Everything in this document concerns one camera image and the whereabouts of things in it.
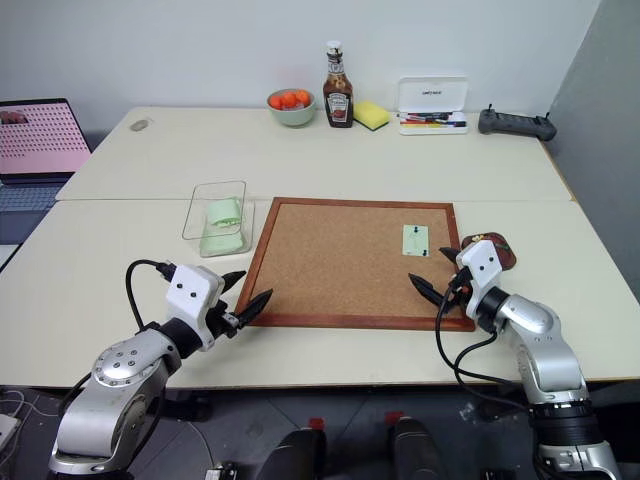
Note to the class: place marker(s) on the yellow marker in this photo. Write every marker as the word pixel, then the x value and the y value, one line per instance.
pixel 425 126

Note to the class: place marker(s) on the small orange fruit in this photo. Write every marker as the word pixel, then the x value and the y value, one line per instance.
pixel 302 97
pixel 289 98
pixel 275 101

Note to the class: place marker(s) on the small black floor device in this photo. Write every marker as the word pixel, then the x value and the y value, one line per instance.
pixel 222 471

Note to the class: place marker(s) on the dark rounded shape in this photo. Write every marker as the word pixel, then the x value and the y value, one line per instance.
pixel 295 452
pixel 415 447

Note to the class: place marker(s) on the light green folded cloth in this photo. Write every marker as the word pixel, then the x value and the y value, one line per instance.
pixel 222 230

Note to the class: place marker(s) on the wood framed cork board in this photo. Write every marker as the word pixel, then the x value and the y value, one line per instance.
pixel 340 265

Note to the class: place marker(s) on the black red marker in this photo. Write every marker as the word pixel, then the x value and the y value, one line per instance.
pixel 425 117

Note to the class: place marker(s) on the white power adapter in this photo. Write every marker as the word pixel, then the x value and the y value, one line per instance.
pixel 7 429

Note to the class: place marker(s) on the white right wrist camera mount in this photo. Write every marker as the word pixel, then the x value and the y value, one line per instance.
pixel 481 272

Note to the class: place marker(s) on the clear plastic container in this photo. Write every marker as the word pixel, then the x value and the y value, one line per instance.
pixel 220 220

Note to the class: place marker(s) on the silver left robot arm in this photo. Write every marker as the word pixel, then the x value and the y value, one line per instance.
pixel 117 395

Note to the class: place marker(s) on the laptop with pink screen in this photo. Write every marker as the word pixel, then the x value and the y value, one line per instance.
pixel 35 135

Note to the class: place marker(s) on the grey remote controller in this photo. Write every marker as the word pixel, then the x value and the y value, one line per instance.
pixel 515 125

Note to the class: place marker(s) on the small green card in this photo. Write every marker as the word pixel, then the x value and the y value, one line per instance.
pixel 414 242

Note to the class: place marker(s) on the ketchup bottle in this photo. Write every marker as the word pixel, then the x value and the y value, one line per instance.
pixel 338 95

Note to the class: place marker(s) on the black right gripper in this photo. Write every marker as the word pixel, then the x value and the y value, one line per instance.
pixel 459 292

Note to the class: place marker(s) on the yellow sponge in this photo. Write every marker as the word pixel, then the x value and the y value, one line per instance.
pixel 371 116

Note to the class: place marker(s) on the white open marker case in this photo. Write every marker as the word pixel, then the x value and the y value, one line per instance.
pixel 434 95

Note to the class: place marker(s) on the small brown dish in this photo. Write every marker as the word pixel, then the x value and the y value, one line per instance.
pixel 507 255

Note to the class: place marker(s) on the pale green bowl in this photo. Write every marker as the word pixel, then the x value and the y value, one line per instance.
pixel 292 116

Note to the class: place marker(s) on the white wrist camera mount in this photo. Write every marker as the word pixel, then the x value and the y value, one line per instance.
pixel 481 272
pixel 192 295

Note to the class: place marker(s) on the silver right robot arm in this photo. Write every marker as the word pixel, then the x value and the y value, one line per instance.
pixel 545 350

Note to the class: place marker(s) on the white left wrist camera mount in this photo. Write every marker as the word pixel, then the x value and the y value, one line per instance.
pixel 192 295

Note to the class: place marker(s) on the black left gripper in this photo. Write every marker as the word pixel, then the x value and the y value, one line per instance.
pixel 222 322

